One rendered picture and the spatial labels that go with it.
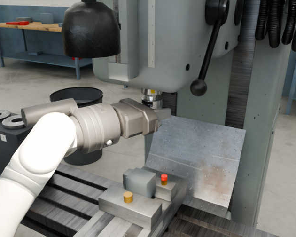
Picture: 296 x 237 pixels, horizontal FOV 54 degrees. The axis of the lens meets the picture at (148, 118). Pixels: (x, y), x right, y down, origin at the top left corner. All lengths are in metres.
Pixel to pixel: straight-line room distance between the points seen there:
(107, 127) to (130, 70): 0.12
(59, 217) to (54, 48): 6.10
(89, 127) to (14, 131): 0.46
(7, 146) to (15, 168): 0.51
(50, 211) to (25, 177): 0.43
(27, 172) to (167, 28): 0.31
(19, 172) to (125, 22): 0.28
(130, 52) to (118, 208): 0.39
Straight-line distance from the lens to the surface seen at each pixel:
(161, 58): 0.50
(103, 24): 0.35
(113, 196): 0.75
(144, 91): 0.62
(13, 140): 0.96
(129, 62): 0.50
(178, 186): 0.85
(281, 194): 2.60
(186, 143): 1.04
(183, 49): 0.50
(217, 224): 0.85
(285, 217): 2.40
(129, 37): 0.49
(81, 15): 0.35
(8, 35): 7.90
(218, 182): 1.00
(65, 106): 0.56
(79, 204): 0.91
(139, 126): 0.59
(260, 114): 0.98
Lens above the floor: 1.48
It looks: 24 degrees down
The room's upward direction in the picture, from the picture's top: straight up
